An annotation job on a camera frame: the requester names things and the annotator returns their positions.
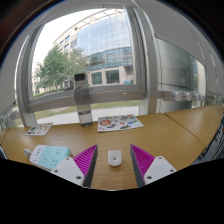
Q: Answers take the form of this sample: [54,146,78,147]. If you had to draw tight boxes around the green tree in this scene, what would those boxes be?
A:
[34,45,88,94]

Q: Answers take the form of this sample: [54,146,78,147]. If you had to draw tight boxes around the dark window handle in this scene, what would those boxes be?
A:
[63,78,76,90]

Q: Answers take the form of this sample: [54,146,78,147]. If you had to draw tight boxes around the small colourful sticker sheet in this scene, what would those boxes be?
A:
[24,122,55,137]

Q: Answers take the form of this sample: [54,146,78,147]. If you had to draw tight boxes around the dark chair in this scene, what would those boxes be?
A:
[0,144,9,161]
[198,114,224,163]

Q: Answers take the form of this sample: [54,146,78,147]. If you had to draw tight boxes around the white and mint power strip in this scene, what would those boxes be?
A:
[29,144,72,171]

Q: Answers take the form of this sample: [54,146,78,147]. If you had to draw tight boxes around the large colourful sticker sheet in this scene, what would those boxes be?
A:
[97,114,145,133]

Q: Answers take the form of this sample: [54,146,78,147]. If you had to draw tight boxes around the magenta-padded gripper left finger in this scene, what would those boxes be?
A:
[50,144,99,188]

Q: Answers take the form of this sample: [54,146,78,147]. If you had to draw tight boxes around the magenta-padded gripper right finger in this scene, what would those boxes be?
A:
[129,144,178,188]

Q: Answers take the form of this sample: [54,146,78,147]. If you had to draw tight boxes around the grey window frame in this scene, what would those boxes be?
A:
[14,0,161,128]

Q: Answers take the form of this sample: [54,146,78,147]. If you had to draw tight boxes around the glass-fronted building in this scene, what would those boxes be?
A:
[53,9,135,87]

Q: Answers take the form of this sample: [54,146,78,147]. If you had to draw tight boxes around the grey rail with white knobs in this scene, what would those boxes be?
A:
[0,103,21,130]
[162,90,206,103]

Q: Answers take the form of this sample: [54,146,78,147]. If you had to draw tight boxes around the clear bottle with black cap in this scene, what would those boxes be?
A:
[73,73,94,128]

